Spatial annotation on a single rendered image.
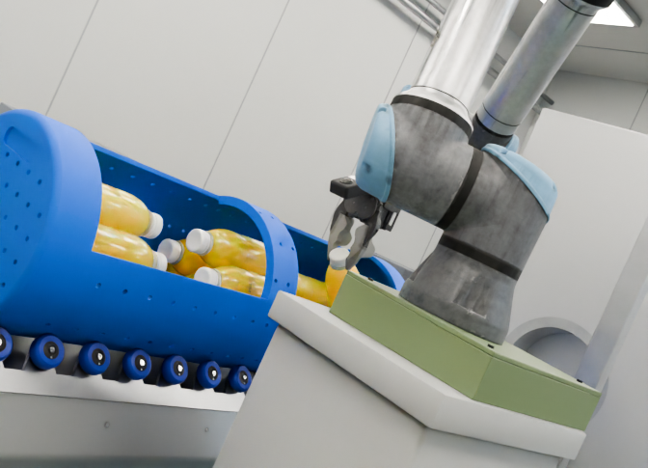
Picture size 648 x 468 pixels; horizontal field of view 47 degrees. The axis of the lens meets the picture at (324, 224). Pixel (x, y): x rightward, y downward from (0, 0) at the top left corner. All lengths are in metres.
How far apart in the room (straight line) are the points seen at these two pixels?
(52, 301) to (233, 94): 4.21
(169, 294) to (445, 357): 0.39
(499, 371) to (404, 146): 0.30
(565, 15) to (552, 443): 0.61
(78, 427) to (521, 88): 0.83
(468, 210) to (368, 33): 4.78
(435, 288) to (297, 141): 4.52
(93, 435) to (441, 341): 0.50
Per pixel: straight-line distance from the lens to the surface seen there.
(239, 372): 1.27
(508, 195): 0.97
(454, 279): 0.96
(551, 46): 1.23
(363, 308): 0.99
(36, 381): 1.03
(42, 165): 0.96
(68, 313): 0.99
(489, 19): 1.05
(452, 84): 1.00
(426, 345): 0.91
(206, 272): 1.19
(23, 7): 4.54
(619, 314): 1.99
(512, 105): 1.28
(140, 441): 1.16
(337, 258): 1.40
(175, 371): 1.16
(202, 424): 1.24
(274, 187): 5.42
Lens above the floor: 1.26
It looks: level
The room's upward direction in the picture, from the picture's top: 25 degrees clockwise
